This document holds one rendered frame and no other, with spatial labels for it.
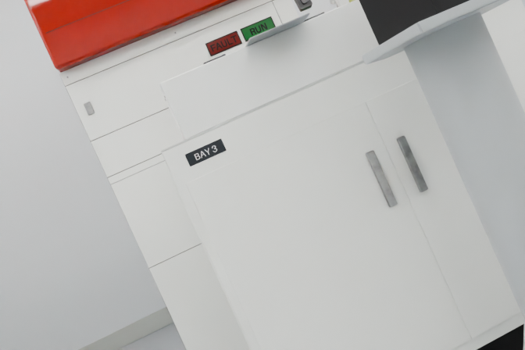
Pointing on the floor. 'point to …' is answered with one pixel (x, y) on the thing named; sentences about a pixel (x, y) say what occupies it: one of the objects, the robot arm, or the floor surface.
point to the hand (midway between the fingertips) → (302, 1)
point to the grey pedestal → (475, 117)
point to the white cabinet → (351, 216)
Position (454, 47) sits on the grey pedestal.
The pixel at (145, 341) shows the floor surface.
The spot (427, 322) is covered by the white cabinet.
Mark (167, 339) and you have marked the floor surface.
